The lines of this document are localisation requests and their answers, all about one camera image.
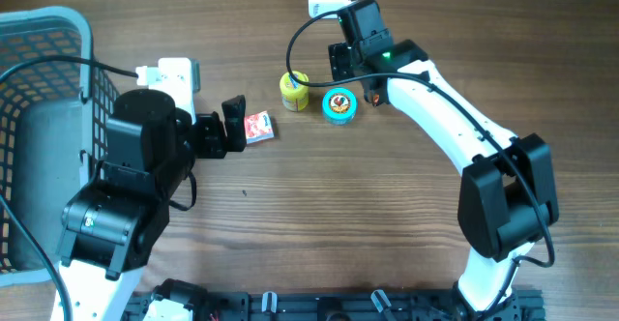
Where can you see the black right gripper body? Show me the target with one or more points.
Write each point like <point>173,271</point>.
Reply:
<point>344,59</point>

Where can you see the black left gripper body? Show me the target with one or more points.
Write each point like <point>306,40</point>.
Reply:
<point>209,141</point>

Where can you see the red snack box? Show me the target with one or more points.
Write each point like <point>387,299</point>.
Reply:
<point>258,127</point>

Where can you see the teal tin can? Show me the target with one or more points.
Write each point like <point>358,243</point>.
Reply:
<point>339,106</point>

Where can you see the red silver foil packet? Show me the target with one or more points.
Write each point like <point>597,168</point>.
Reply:
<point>376,99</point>

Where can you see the yellow cylindrical container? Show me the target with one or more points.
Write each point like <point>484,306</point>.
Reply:
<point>294,96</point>

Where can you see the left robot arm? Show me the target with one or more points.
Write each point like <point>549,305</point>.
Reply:
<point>111,225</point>

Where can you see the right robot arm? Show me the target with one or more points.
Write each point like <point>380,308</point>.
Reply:
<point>507,199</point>

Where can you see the grey plastic shopping basket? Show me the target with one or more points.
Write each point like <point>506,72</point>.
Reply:
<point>55,100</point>

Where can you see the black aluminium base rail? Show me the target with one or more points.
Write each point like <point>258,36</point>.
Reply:
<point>525,305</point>

